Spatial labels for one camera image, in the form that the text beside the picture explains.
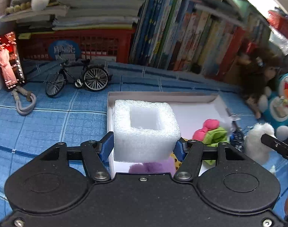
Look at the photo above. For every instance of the white foam block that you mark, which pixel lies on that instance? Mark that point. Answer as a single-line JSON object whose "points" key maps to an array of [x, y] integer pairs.
{"points": [[144, 131]]}

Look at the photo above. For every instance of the red plastic crate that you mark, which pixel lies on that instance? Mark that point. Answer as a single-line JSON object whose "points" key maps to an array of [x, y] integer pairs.
{"points": [[106, 43]]}

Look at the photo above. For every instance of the gold sequin bow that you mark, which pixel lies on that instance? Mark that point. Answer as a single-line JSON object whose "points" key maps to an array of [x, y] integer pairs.
{"points": [[177, 163]]}

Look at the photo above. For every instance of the red plastic basket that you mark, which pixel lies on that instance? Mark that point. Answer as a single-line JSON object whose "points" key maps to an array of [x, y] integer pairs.
{"points": [[278, 22]]}

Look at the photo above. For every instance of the green scrunchie with pink bow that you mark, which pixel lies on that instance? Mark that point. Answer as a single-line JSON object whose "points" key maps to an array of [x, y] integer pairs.
{"points": [[211, 133]]}

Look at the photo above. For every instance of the blue Doraemon plush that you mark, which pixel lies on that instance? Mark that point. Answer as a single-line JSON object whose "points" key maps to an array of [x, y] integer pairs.
{"points": [[274, 108]]}

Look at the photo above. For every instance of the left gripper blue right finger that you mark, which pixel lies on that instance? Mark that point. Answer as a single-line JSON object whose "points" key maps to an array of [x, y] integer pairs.
{"points": [[180, 151]]}

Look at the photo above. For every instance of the purple fluffy heart plush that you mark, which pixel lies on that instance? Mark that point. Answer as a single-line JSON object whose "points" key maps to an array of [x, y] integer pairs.
{"points": [[163, 166]]}

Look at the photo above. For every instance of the row of upright books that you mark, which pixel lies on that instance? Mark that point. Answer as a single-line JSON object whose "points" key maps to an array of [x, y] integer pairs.
{"points": [[201, 36]]}

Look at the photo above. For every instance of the smartphone with lit screen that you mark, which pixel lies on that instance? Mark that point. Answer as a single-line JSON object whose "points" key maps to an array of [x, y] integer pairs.
{"points": [[10, 64]]}

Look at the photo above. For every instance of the white fluffy plush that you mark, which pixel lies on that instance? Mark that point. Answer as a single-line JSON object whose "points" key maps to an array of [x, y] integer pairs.
{"points": [[253, 147]]}

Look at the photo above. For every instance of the brown haired doll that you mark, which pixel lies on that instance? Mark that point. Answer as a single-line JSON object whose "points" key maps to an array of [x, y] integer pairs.
{"points": [[255, 73]]}

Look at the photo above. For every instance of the navy floral scrunchie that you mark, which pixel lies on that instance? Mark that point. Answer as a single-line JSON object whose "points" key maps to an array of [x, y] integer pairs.
{"points": [[237, 140]]}

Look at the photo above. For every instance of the miniature black bicycle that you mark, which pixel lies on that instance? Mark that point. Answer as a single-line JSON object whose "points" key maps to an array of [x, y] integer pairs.
{"points": [[93, 77]]}

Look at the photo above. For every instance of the stack of flat books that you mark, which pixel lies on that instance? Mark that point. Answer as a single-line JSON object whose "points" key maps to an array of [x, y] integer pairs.
{"points": [[75, 14]]}

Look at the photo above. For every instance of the white cardboard box tray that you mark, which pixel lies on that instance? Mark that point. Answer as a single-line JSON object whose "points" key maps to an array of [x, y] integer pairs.
{"points": [[190, 109]]}

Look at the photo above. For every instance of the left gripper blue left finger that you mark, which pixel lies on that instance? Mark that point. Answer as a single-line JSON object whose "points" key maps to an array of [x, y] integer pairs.
{"points": [[105, 146]]}

